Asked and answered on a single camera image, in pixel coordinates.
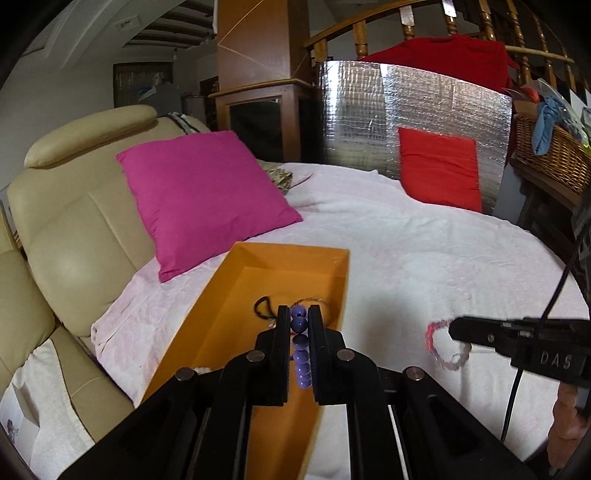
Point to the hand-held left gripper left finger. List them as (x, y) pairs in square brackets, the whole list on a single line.
[(281, 350)]

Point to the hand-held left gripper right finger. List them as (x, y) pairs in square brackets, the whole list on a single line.
[(316, 350)]

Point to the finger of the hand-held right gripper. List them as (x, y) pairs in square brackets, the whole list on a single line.
[(480, 332)]

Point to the orange cardboard box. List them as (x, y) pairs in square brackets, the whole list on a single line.
[(240, 295)]

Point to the person's right hand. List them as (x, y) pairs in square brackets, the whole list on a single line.
[(565, 415)]

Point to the pale pink textured blanket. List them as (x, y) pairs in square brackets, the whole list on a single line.
[(415, 258)]

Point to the wooden side table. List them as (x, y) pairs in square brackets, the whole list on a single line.
[(545, 203)]

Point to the red cushion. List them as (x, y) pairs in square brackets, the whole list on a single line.
[(438, 170)]

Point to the magenta cushion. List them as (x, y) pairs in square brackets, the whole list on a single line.
[(203, 198)]

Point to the patterned beige cloth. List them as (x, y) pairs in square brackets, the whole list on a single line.
[(279, 177)]

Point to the wicker basket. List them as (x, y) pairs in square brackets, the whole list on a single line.
[(563, 161)]

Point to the blue cloth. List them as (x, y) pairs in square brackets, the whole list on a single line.
[(547, 124)]

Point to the silver foil insulation panel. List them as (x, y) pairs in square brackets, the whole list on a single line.
[(360, 120)]

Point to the white cloth sofa cover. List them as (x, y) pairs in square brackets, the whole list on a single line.
[(46, 415)]

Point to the striped cloth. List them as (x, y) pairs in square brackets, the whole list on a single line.
[(184, 122)]

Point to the beige leather sofa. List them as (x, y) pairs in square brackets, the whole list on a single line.
[(69, 221)]

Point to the red cloth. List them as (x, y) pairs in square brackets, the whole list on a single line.
[(452, 60)]

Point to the wooden cabinet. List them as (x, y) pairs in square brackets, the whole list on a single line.
[(254, 46)]

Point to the wooden stair railing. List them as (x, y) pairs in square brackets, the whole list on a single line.
[(360, 39)]

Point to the dark framed wall picture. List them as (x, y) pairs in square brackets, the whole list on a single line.
[(131, 83)]

